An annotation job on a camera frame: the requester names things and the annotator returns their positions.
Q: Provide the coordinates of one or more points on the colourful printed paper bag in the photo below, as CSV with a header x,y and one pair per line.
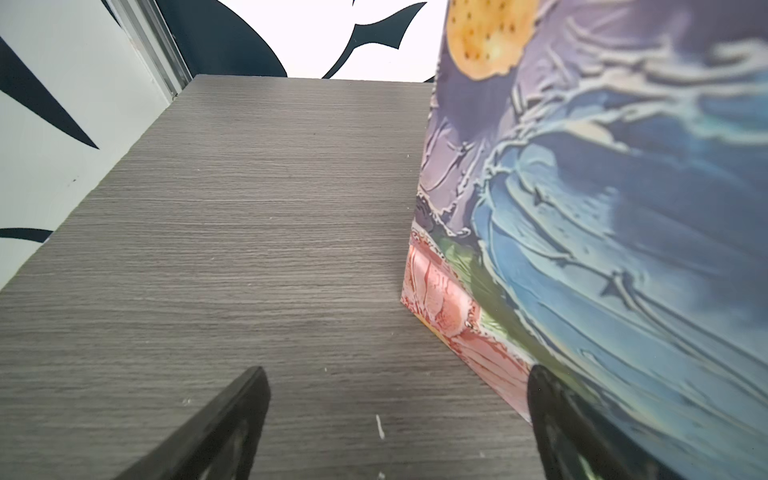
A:
x,y
593,198

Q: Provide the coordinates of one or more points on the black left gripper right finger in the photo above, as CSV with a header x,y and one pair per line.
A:
x,y
575,441

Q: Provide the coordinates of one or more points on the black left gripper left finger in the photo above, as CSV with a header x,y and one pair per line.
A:
x,y
219,442

